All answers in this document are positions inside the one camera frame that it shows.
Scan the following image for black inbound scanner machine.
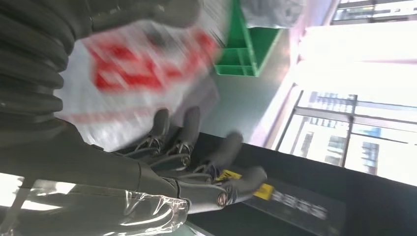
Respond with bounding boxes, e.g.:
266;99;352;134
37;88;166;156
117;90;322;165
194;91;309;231
187;132;417;236

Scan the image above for green plastic crate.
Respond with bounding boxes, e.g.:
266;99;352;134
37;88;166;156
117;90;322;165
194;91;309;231
214;0;284;78

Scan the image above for crumpled grey mailer package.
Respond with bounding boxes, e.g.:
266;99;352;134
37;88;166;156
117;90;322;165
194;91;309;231
241;0;305;30

